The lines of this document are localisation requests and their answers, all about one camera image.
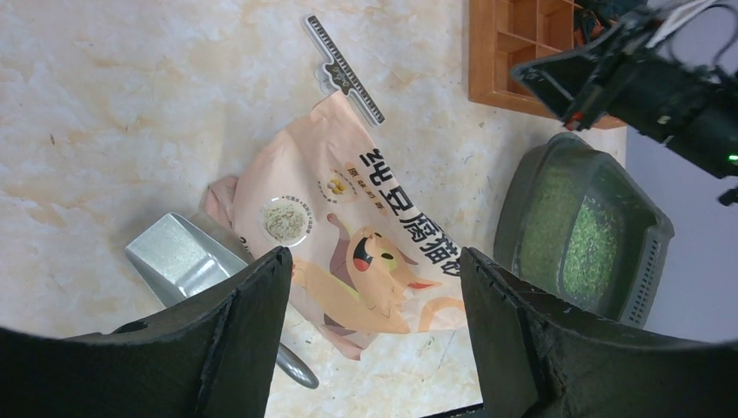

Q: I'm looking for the piano-key bag clip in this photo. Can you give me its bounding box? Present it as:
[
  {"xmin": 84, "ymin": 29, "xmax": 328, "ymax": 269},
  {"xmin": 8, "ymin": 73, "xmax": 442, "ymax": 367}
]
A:
[{"xmin": 303, "ymin": 15, "xmax": 386, "ymax": 126}]

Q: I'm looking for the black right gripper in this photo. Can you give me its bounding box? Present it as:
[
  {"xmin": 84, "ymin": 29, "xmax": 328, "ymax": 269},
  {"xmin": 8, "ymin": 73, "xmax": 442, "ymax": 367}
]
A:
[{"xmin": 511, "ymin": 1, "xmax": 737, "ymax": 179}]

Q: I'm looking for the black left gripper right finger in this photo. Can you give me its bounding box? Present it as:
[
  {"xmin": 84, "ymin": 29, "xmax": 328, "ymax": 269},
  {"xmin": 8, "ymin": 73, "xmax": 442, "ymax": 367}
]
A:
[{"xmin": 460, "ymin": 247, "xmax": 737, "ymax": 417}]

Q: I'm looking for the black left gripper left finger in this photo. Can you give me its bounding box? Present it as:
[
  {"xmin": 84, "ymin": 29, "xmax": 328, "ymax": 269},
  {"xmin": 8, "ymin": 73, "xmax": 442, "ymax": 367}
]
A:
[{"xmin": 1, "ymin": 247, "xmax": 292, "ymax": 417}]

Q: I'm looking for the dark green litter box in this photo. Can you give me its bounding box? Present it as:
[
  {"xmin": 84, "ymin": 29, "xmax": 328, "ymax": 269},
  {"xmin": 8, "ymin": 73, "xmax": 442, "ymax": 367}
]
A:
[{"xmin": 493, "ymin": 133, "xmax": 674, "ymax": 328}]

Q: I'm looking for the grey metal scoop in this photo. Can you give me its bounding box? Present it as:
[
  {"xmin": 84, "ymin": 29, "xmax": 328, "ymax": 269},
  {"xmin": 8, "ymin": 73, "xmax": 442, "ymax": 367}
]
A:
[{"xmin": 124, "ymin": 212, "xmax": 320, "ymax": 390}]

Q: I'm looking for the orange compartment tray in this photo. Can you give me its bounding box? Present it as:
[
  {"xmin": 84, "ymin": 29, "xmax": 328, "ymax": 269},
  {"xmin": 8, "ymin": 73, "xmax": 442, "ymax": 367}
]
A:
[{"xmin": 467, "ymin": 0, "xmax": 627, "ymax": 131}]

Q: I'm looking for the dark cloth on tray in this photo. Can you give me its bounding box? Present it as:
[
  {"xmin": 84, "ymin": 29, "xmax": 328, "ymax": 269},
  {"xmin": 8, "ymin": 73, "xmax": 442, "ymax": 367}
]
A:
[{"xmin": 573, "ymin": 0, "xmax": 647, "ymax": 46}]

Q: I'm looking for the orange cat litter bag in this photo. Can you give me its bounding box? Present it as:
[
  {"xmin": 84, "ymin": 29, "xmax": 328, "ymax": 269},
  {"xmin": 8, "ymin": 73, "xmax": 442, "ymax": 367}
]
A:
[{"xmin": 203, "ymin": 93, "xmax": 466, "ymax": 360}]

